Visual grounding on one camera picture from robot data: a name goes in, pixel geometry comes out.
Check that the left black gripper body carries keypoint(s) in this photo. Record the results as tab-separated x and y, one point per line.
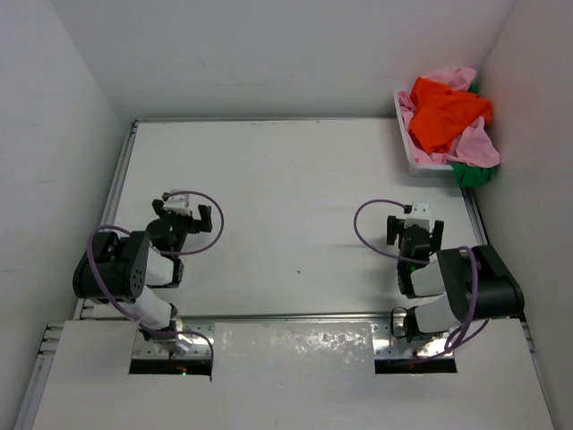
181	226

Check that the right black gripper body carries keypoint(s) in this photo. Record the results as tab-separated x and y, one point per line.
401	265

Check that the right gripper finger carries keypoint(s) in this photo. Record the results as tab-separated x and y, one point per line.
392	229
437	233

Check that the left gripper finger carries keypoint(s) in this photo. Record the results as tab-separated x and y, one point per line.
204	224
158	207

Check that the orange t shirt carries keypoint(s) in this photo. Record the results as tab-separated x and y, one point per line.
442	114

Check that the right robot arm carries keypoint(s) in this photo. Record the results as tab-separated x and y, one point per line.
464	285

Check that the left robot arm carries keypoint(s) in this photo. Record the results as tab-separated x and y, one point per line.
124	269

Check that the white plastic bin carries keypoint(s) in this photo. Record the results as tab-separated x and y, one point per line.
415	169

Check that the green t shirt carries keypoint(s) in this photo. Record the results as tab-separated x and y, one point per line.
474	174

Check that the pink t shirt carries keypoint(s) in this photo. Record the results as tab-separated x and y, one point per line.
457	78

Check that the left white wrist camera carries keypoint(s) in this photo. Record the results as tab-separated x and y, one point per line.
178	203

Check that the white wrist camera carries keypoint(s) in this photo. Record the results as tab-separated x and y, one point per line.
420	215
178	203

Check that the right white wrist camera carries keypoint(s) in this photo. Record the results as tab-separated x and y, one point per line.
420	215

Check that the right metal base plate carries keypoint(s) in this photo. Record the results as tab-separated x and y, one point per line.
389	341

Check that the metal base plate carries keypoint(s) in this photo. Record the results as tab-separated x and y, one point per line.
186	346
389	341

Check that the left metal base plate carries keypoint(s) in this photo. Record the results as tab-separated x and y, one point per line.
186	346

